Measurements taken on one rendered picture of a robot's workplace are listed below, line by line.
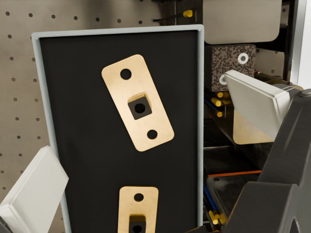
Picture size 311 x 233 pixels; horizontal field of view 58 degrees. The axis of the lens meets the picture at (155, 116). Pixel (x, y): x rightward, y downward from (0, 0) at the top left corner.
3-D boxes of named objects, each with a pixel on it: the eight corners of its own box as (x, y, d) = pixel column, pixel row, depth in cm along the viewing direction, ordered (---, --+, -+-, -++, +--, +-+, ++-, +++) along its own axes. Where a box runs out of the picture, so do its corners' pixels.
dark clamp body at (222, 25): (199, 34, 69) (278, 43, 33) (151, 37, 68) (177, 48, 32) (199, 3, 67) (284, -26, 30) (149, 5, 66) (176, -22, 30)
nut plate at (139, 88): (175, 136, 26) (177, 141, 25) (138, 151, 26) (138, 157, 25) (140, 52, 24) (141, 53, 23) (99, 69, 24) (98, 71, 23)
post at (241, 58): (185, 55, 70) (254, 89, 32) (165, 57, 70) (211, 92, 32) (185, 34, 68) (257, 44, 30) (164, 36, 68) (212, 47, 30)
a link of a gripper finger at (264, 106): (273, 97, 12) (289, 90, 12) (222, 72, 19) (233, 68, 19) (288, 153, 13) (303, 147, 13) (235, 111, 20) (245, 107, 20)
